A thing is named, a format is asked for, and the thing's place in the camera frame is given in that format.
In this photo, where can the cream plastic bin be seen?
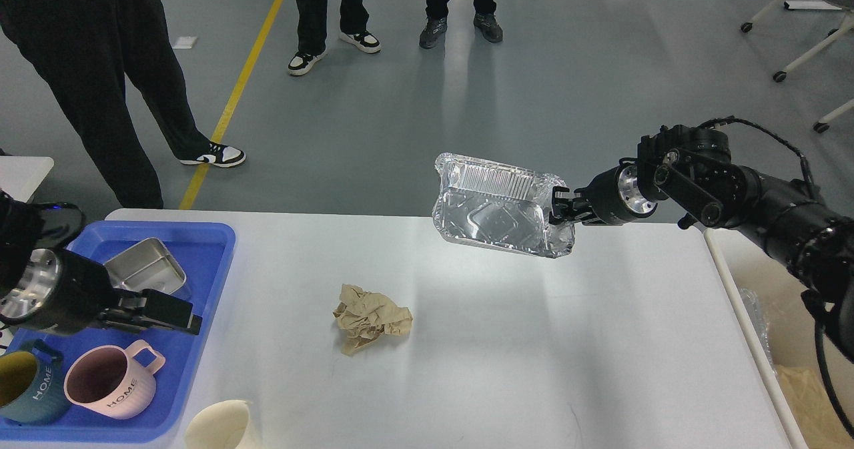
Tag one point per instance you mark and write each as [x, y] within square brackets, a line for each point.
[767, 301]

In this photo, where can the pink ribbed mug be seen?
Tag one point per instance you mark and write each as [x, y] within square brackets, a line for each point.
[115, 382]

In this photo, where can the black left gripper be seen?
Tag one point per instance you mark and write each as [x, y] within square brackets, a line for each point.
[63, 293]

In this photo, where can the brown paper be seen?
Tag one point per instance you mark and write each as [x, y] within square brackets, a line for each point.
[807, 398]
[365, 316]

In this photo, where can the stainless steel tray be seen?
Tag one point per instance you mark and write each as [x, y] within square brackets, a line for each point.
[148, 265]

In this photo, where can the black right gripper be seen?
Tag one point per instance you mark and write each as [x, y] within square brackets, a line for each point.
[614, 198]

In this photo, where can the blue plastic bin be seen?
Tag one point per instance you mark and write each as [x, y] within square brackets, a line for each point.
[204, 252]

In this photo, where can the person with black-white sneakers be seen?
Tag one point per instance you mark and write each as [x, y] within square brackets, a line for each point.
[312, 32]

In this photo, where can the brown paper in bin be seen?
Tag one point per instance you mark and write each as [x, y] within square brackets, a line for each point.
[807, 398]

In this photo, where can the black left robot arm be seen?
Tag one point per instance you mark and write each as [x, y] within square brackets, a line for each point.
[26, 227]

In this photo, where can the aluminium foil tray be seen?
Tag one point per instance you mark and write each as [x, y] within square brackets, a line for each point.
[498, 206]

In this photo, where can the white side table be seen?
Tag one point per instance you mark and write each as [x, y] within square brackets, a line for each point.
[22, 175]

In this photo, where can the white rolling chair base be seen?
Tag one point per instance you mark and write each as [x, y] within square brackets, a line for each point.
[796, 34]

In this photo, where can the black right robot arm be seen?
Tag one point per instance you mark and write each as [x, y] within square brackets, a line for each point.
[788, 220]

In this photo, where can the dark teal mug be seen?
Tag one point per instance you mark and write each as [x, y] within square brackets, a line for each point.
[32, 384]

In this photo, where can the cream cup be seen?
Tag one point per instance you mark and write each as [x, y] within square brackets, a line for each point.
[226, 424]

